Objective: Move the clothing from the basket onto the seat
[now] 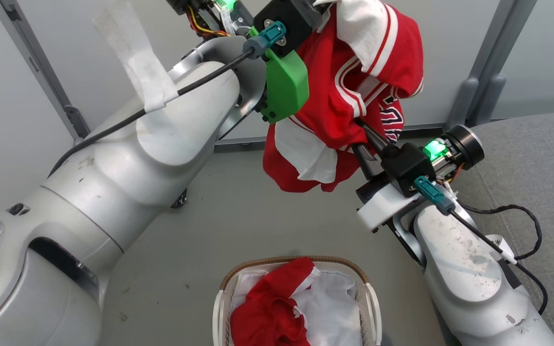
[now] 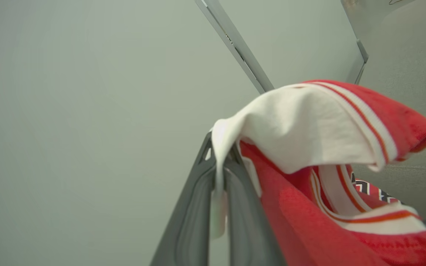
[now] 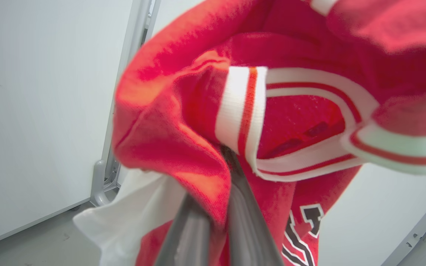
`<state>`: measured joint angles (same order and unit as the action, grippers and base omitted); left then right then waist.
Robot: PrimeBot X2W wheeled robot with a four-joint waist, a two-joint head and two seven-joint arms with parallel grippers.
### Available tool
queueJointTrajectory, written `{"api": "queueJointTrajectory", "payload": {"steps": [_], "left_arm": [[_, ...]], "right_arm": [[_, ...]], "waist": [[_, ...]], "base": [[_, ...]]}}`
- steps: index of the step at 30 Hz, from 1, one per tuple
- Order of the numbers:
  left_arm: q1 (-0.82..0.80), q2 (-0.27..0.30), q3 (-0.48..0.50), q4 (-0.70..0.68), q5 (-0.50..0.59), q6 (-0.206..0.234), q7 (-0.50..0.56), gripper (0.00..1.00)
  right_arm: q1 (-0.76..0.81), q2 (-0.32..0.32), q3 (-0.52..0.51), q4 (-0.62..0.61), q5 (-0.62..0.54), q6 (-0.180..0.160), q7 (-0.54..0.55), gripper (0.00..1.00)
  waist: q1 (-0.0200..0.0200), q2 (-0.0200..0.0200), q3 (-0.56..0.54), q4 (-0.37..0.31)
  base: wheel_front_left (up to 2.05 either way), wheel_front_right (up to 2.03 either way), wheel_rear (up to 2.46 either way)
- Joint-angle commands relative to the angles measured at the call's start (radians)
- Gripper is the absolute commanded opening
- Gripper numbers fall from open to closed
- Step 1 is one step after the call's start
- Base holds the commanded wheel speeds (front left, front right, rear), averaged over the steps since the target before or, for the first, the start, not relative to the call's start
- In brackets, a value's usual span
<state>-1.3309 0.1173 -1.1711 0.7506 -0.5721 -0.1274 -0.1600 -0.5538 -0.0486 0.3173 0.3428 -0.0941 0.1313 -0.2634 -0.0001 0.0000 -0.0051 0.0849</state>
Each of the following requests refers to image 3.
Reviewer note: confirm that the red jersey with white trim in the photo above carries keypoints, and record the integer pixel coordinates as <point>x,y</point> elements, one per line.
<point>183,111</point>

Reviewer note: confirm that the white cloth garment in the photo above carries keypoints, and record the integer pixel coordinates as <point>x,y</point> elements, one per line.
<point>131,218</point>

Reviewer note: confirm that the grey partition foot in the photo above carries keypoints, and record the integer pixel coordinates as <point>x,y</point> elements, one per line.
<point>100,184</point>

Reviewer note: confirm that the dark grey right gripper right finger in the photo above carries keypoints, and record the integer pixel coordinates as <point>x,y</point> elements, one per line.
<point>248,229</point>

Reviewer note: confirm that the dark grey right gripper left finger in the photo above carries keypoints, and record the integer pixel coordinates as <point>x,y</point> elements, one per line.
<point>185,240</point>

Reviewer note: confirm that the white partition screen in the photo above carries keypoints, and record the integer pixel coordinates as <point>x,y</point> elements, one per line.
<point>43,103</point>
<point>416,236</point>

